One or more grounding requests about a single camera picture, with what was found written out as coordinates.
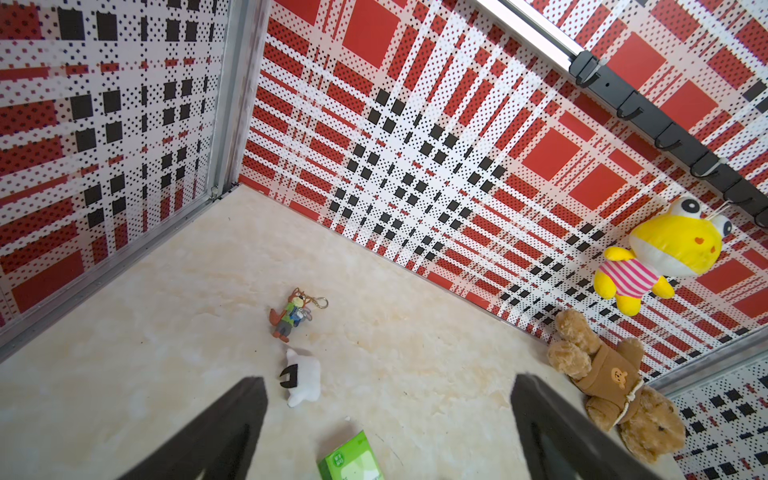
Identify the brown teddy bear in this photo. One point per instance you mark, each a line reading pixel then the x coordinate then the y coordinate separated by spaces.
pixel 648 423

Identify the green tissue pack top left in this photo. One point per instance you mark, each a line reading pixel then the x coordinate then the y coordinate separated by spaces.
pixel 354 460

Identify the yellow frog plush toy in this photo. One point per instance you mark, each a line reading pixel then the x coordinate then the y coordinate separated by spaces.
pixel 680 242

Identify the black hook rail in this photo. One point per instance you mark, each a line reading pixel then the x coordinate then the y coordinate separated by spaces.
pixel 667 135

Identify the fox figure keychain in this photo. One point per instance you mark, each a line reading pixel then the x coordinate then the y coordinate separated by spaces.
pixel 298 309

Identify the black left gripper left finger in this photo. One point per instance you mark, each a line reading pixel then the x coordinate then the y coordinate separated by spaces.
pixel 217 444

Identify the white plush keychain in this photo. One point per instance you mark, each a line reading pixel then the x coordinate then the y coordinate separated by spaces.
pixel 301 378

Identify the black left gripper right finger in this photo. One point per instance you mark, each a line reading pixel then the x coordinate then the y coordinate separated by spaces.
pixel 560 443

